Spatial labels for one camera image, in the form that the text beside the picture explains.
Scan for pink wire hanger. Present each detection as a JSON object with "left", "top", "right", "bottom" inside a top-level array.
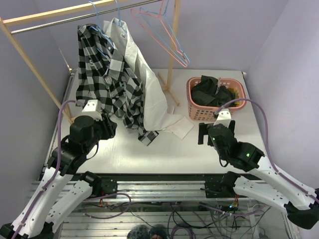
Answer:
[{"left": 131, "top": 0, "right": 177, "bottom": 62}]

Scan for pink laundry basket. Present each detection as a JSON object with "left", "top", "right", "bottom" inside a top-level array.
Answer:
[{"left": 186, "top": 77, "right": 246, "bottom": 121}]

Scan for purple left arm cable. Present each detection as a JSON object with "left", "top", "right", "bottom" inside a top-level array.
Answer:
[{"left": 11, "top": 100, "right": 83, "bottom": 239}]

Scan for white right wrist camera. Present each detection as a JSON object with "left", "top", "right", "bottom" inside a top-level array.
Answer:
[{"left": 214, "top": 109, "right": 232, "bottom": 127}]

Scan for yellow cloth in basket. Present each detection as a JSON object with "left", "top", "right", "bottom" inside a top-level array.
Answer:
[{"left": 229, "top": 88, "right": 241, "bottom": 107}]

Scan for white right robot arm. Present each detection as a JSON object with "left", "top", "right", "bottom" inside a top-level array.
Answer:
[{"left": 198, "top": 120, "right": 319, "bottom": 230}]

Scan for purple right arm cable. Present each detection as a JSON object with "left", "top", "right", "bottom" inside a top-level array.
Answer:
[{"left": 214, "top": 98, "right": 319, "bottom": 200}]

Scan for blue wire hanger white shirt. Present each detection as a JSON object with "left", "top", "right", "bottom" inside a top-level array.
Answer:
[{"left": 115, "top": 0, "right": 127, "bottom": 34}]

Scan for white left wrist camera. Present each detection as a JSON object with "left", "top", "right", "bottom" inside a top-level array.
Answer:
[{"left": 80, "top": 99, "right": 102, "bottom": 121}]

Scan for blue wire hanger plaid shirt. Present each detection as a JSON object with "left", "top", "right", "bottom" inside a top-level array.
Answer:
[{"left": 88, "top": 1, "right": 114, "bottom": 53}]

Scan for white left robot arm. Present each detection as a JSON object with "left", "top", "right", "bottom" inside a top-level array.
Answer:
[{"left": 0, "top": 116, "right": 117, "bottom": 239}]

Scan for blue empty wire hanger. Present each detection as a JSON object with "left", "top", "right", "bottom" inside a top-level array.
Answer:
[{"left": 138, "top": 0, "right": 190, "bottom": 68}]

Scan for dark green clothes in basket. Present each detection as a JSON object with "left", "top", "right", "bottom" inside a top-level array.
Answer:
[{"left": 191, "top": 75, "right": 235, "bottom": 107}]

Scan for aluminium rail base frame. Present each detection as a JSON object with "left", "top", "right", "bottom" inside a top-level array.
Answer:
[{"left": 29, "top": 69, "right": 300, "bottom": 239}]

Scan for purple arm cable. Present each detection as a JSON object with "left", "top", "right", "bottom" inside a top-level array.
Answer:
[
  {"left": 11, "top": 100, "right": 83, "bottom": 239},
  {"left": 214, "top": 98, "right": 319, "bottom": 200}
]

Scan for black white plaid shirt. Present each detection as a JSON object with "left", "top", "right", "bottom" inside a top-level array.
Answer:
[{"left": 76, "top": 24, "right": 158, "bottom": 145}]

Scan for wooden clothes rack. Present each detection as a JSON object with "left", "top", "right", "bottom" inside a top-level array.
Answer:
[{"left": 0, "top": 0, "right": 181, "bottom": 124}]

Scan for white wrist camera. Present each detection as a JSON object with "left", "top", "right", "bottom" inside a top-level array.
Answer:
[
  {"left": 214, "top": 109, "right": 232, "bottom": 127},
  {"left": 80, "top": 99, "right": 102, "bottom": 121}
]

